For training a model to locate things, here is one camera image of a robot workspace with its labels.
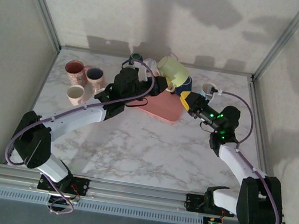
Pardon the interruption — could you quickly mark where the dark blue mug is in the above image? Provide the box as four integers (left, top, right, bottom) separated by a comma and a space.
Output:
174, 75, 194, 98

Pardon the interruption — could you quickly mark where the yellow-green mug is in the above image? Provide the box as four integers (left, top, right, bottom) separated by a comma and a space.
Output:
152, 54, 193, 96

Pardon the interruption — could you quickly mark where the light blue mug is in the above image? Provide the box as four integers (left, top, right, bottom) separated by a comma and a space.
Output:
199, 81, 218, 100

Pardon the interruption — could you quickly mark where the dark green mug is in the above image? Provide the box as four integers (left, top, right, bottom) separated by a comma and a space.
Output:
121, 51, 145, 71

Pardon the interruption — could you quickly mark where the pink mug purple interior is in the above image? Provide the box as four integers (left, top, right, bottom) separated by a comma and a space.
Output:
81, 64, 109, 96

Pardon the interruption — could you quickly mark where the pale pink mug cream interior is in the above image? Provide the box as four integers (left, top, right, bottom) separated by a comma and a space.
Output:
65, 83, 89, 108

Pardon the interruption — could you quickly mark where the speckled pink mug red interior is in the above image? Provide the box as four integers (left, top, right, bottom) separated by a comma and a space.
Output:
63, 59, 87, 86

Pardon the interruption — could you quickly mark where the pink tray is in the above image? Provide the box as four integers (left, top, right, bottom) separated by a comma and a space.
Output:
134, 86, 186, 123

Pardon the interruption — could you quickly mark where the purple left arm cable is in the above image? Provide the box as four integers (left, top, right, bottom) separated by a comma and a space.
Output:
0, 43, 158, 224

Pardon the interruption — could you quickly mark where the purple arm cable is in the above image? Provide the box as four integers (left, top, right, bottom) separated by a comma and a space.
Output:
0, 43, 158, 224
199, 90, 299, 224

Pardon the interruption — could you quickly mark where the thin black right gripper cable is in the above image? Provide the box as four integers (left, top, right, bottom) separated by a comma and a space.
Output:
197, 118, 218, 134

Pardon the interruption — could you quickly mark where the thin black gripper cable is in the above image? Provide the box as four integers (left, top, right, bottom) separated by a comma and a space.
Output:
126, 97, 149, 110
197, 118, 218, 134

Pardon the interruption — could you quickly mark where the thin black left gripper cable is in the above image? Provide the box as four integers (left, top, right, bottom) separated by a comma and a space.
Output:
126, 97, 149, 110

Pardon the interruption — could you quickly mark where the aluminium table rail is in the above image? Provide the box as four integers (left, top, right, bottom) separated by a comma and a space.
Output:
235, 77, 287, 176
0, 162, 290, 224
59, 44, 255, 79

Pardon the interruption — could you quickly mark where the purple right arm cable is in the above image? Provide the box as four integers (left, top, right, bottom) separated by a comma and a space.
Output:
199, 90, 299, 224

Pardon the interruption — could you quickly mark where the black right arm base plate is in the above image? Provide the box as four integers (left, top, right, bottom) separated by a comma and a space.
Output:
184, 193, 238, 218

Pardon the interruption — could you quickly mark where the aluminium frame post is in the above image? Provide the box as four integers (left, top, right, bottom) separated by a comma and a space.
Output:
7, 0, 69, 52
251, 0, 299, 87

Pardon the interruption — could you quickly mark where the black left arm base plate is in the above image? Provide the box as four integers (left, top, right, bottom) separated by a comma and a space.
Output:
37, 171, 91, 197

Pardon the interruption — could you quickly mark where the grey slotted cable duct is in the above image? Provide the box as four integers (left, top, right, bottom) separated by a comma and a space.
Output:
0, 186, 206, 224

